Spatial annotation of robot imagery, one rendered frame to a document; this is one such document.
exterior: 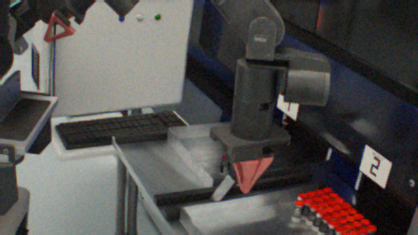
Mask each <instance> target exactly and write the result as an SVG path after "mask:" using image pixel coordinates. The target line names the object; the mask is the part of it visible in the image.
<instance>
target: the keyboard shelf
mask: <svg viewBox="0 0 418 235"><path fill-rule="evenodd" d="M110 117H123V115H122V114H121V113H120V112H119V111H116V112H107V113H100V114H95V113H92V114H85V115H77V116H71V117H65V118H66V121H72V122H78V121H82V120H83V121H84V120H90V119H95V120H96V118H110ZM56 125H59V124H52V125H51V135H52V142H51V145H52V146H53V150H54V152H55V154H56V155H57V157H58V159H59V161H66V160H76V159H85V158H89V159H90V158H96V157H101V156H106V155H107V156H112V155H117V154H118V152H117V150H116V149H115V147H114V146H113V145H102V146H96V147H90V148H88V147H84V148H79V149H74V150H66V149H65V147H64V145H63V142H62V141H61V139H60V136H59V135H58V133H57V132H56V130H55V126H56Z"/></svg>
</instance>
